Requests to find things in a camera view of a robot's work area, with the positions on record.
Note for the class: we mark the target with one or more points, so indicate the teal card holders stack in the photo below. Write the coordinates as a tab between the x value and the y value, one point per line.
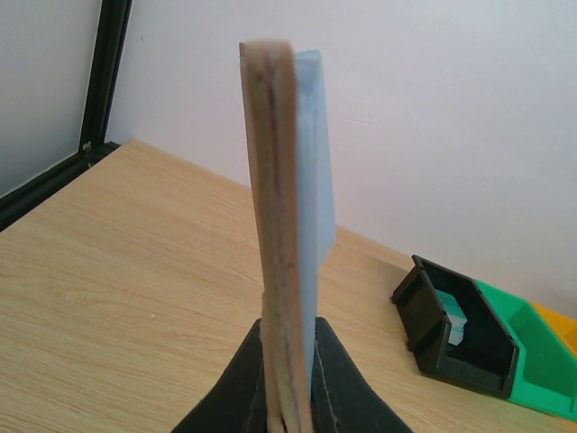
456	316

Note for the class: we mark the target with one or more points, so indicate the green storage bin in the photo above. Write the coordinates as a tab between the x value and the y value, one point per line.
545	379

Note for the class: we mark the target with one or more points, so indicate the black storage bin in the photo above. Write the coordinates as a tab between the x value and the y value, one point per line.
485	361

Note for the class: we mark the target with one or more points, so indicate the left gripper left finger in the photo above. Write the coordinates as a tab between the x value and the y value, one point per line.
236	403

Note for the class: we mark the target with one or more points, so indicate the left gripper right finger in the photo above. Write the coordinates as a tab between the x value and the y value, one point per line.
342	400

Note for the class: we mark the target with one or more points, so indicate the left black frame post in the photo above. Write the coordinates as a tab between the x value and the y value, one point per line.
111	31

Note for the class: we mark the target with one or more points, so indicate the small yellow storage bin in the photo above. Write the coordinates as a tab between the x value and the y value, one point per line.
565	328

